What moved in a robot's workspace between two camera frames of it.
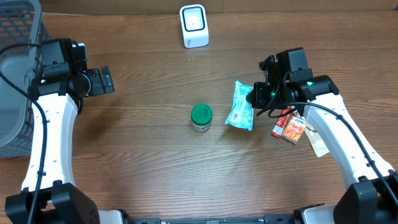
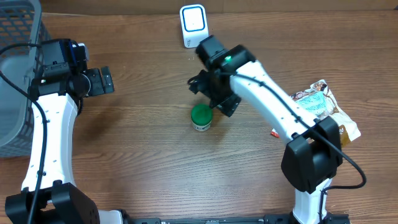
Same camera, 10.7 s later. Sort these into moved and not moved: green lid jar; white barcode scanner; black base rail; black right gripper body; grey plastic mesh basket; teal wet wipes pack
Moved: teal wet wipes pack; black right gripper body
Not moved: black base rail; grey plastic mesh basket; green lid jar; white barcode scanner
